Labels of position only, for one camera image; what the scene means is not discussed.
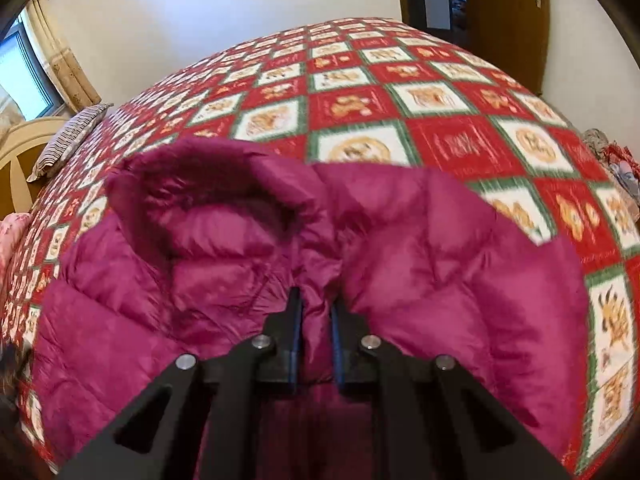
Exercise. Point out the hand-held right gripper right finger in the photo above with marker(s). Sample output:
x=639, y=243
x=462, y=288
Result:
x=337, y=345

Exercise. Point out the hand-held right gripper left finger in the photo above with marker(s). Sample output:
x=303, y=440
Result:
x=296, y=325

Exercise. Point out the magenta down jacket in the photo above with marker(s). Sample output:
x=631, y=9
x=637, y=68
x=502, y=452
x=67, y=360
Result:
x=440, y=270

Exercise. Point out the pile of clothes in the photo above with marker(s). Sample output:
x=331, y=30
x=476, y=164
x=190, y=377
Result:
x=615, y=160

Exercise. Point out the red checked printed blanket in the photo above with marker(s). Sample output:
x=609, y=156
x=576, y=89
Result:
x=450, y=110

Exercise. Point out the striped pillow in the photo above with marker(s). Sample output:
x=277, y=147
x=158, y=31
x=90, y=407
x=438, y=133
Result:
x=67, y=140

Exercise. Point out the pink floral cloth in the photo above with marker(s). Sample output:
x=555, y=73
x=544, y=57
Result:
x=10, y=240

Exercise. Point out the cream wooden headboard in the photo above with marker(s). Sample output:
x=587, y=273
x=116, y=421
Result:
x=17, y=160

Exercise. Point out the beige patterned curtain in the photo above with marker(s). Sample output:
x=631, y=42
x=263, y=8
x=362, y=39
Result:
x=62, y=60

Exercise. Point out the brown wooden door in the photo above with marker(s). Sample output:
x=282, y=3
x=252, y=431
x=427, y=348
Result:
x=505, y=15

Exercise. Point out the window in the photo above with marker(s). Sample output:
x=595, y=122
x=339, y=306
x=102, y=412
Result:
x=25, y=70

